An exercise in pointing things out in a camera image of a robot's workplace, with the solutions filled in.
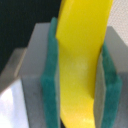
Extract gripper grey green-padded right finger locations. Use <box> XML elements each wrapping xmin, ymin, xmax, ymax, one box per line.
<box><xmin>94</xmin><ymin>27</ymin><xmax>128</xmax><ymax>128</ymax></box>

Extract gripper grey green-padded left finger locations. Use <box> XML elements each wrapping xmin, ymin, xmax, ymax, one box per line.
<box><xmin>0</xmin><ymin>18</ymin><xmax>61</xmax><ymax>128</ymax></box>

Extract yellow toy banana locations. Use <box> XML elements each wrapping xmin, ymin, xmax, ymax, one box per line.
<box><xmin>56</xmin><ymin>0</ymin><xmax>113</xmax><ymax>128</ymax></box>

